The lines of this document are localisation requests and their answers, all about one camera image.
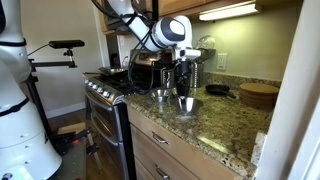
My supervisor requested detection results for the grey robot mounting table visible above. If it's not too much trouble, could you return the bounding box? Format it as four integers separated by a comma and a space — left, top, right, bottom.
49, 139, 87, 180

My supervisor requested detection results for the black cast iron skillet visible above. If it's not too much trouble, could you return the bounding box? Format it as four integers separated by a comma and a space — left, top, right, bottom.
205, 84, 238, 100

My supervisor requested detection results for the round wooden board stack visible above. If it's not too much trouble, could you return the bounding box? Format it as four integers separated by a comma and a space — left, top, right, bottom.
238, 82, 280, 111

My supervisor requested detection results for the black stereo camera bar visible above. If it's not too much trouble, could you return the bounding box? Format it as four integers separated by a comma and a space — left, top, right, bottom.
48, 39, 86, 50

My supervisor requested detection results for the black camera stand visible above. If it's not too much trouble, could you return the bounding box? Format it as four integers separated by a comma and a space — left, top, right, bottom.
21, 48, 78, 141

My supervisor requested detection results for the wooden upper cabinet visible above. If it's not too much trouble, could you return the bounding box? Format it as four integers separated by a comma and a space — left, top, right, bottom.
158, 0, 304, 24

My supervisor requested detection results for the large wooden drawer front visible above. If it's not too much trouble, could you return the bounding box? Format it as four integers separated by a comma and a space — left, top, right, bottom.
126, 105, 242, 180

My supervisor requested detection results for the white wall outlet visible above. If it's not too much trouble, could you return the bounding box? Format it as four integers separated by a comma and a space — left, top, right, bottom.
216, 53, 228, 71

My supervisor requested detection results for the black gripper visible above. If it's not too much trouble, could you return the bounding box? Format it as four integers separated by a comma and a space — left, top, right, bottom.
173, 59, 194, 98

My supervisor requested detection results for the under-cabinet light strip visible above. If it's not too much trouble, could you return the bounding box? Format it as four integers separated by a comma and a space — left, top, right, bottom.
198, 2, 263, 22

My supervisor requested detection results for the stainless steel gas range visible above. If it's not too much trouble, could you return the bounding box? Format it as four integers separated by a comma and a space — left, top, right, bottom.
82, 48, 179, 180

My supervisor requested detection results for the black orange clamp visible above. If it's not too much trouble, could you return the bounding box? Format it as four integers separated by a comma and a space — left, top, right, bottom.
53, 128, 103, 169

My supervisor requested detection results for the steel utensil canister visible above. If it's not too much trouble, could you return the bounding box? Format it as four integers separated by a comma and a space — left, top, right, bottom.
160, 66, 176, 89
191, 61, 205, 89

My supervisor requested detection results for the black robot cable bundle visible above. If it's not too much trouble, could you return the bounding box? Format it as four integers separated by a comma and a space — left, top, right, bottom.
91, 0, 178, 96

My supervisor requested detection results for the flat tan board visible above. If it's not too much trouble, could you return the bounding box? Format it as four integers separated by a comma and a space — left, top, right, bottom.
56, 122, 87, 136

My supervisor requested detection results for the steel frying pan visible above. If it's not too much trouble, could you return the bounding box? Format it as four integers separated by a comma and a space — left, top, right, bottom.
83, 67, 126, 77

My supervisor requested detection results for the metal drawer handle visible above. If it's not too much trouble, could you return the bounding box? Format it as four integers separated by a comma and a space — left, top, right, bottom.
152, 131, 170, 146
155, 164, 172, 180

